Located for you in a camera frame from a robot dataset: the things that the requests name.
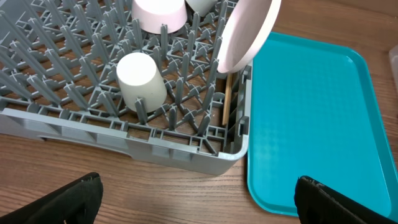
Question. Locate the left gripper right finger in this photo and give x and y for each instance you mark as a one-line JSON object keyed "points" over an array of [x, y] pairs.
{"points": [[318, 204]]}

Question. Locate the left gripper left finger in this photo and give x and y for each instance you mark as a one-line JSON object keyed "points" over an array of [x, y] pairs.
{"points": [[77, 202]]}

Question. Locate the white paper cup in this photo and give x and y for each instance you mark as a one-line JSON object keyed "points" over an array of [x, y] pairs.
{"points": [[139, 77]]}

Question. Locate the white round plate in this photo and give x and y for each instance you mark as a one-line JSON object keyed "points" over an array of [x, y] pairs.
{"points": [[245, 32]]}

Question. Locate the pink shallow bowl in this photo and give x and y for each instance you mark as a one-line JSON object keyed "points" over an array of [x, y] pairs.
{"points": [[152, 14]]}

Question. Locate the grey bowl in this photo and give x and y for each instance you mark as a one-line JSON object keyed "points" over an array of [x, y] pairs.
{"points": [[201, 6]]}

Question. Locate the grey dishwasher rack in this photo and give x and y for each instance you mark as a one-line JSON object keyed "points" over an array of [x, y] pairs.
{"points": [[58, 81]]}

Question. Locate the teal plastic tray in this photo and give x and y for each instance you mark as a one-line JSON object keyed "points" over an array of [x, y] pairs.
{"points": [[314, 112]]}

